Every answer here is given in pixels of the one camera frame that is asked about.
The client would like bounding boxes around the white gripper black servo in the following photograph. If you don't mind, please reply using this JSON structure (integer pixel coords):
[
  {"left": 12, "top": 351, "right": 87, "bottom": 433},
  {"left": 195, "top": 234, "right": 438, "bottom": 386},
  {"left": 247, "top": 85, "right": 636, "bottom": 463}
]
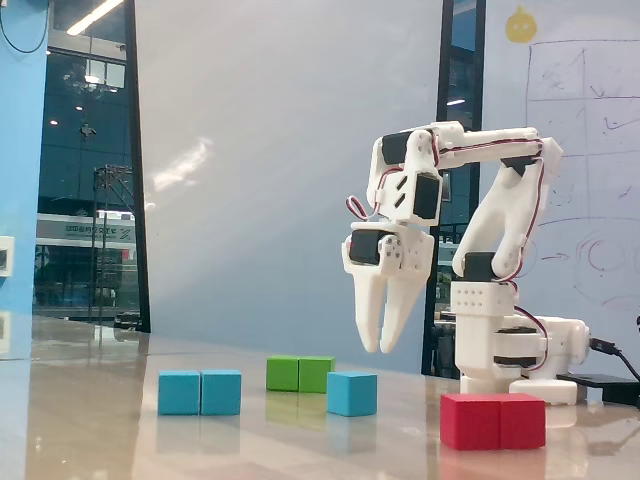
[{"left": 341, "top": 222, "right": 436, "bottom": 355}]

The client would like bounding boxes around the small blue cube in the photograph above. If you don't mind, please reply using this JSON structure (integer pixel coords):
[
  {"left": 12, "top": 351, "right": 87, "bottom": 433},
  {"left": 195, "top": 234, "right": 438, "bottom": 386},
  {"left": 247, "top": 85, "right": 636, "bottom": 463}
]
[{"left": 326, "top": 370, "right": 379, "bottom": 418}]

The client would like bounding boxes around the long green block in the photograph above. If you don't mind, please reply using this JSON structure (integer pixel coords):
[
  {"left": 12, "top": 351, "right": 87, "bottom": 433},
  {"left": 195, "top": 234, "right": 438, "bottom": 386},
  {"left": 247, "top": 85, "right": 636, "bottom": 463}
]
[{"left": 265, "top": 354, "right": 336, "bottom": 394}]

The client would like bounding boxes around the long red block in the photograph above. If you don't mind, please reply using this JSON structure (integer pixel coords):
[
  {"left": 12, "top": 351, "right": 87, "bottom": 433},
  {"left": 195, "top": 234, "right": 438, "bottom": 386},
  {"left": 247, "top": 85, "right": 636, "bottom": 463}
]
[{"left": 439, "top": 392, "right": 547, "bottom": 452}]

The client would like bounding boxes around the long blue block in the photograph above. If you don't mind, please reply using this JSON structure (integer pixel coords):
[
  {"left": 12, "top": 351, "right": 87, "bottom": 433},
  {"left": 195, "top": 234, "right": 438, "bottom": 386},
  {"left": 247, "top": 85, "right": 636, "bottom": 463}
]
[{"left": 157, "top": 368, "right": 243, "bottom": 417}]

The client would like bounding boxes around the black flat box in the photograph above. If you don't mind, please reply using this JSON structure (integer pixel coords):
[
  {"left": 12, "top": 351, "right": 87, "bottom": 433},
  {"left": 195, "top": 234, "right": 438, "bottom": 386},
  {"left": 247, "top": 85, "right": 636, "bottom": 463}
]
[{"left": 555, "top": 371, "right": 640, "bottom": 404}]

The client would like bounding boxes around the dark scaffold tower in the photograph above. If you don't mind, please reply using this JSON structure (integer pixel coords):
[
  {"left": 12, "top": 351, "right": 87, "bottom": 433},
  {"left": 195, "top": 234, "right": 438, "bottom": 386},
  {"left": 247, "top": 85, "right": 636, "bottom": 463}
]
[{"left": 90, "top": 163, "right": 136, "bottom": 322}]

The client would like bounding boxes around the whiteboard with marker drawings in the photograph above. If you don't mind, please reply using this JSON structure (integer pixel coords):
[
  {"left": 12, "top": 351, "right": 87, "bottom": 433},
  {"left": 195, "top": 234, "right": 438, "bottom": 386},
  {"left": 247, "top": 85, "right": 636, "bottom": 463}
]
[{"left": 481, "top": 0, "right": 640, "bottom": 396}]

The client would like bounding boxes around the yellow round sticker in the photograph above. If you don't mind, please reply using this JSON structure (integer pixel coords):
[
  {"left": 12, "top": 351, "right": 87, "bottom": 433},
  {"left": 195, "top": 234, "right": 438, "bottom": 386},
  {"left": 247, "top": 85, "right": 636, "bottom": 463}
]
[{"left": 504, "top": 4, "right": 539, "bottom": 44}]

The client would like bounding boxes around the ceiling light strip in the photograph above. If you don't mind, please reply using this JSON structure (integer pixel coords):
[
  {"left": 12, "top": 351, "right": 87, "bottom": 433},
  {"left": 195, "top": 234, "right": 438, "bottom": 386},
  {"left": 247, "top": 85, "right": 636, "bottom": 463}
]
[{"left": 65, "top": 0, "right": 126, "bottom": 37}]

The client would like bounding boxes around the gripper servo wire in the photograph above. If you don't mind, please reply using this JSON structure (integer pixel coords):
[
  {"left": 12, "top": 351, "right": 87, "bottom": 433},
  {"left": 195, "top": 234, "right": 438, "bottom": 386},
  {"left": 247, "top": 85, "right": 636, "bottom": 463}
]
[{"left": 346, "top": 164, "right": 396, "bottom": 222}]

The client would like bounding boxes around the shoulder servo wire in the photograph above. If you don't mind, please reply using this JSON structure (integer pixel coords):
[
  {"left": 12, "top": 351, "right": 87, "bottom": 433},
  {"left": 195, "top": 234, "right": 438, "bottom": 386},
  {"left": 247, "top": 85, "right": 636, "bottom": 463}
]
[{"left": 507, "top": 279, "right": 552, "bottom": 372}]

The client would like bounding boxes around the forearm servo wire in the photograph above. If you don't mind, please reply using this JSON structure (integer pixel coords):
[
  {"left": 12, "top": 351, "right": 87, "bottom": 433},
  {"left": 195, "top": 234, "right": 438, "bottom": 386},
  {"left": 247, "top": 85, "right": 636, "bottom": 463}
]
[{"left": 433, "top": 137, "right": 545, "bottom": 169}]

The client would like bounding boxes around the black plug cable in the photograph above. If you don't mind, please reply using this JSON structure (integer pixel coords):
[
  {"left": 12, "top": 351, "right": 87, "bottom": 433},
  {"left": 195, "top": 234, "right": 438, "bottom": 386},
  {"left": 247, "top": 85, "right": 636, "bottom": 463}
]
[{"left": 588, "top": 338, "right": 640, "bottom": 382}]

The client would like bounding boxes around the black window frame post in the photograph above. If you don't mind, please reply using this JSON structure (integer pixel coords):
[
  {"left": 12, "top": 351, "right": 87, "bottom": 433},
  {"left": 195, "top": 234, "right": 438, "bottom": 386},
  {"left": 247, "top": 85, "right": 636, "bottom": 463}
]
[
  {"left": 420, "top": 0, "right": 487, "bottom": 377},
  {"left": 122, "top": 0, "right": 153, "bottom": 335}
]

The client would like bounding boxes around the white wall box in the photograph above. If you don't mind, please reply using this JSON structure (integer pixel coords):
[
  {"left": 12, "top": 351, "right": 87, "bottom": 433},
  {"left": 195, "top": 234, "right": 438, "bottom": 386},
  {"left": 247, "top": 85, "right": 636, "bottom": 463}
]
[{"left": 0, "top": 234, "right": 16, "bottom": 278}]

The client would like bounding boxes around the thin black wall cable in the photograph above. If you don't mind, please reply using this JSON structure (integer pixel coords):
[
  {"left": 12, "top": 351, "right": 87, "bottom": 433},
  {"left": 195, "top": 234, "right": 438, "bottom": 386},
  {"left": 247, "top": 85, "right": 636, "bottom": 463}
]
[{"left": 0, "top": 0, "right": 52, "bottom": 53}]

